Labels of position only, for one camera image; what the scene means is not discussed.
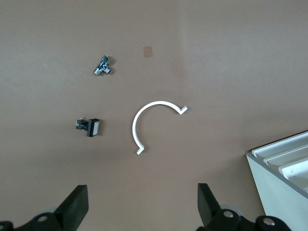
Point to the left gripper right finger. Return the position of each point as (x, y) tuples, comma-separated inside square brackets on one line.
[(209, 211)]

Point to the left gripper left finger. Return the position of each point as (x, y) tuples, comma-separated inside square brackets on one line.
[(67, 211)]

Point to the white drawer cabinet housing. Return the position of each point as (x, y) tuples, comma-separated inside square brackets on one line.
[(276, 192)]

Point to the white plastic drawer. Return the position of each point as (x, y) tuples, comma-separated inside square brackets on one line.
[(293, 154), (284, 144), (298, 173)]

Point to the white curved plastic clip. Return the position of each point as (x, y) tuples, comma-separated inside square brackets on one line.
[(134, 126)]

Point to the small chrome valve fitting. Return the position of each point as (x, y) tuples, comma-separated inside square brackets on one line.
[(102, 67)]

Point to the brown tape patch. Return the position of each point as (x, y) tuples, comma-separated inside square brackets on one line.
[(148, 51)]

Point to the black square button switch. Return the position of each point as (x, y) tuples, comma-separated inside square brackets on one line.
[(92, 127)]

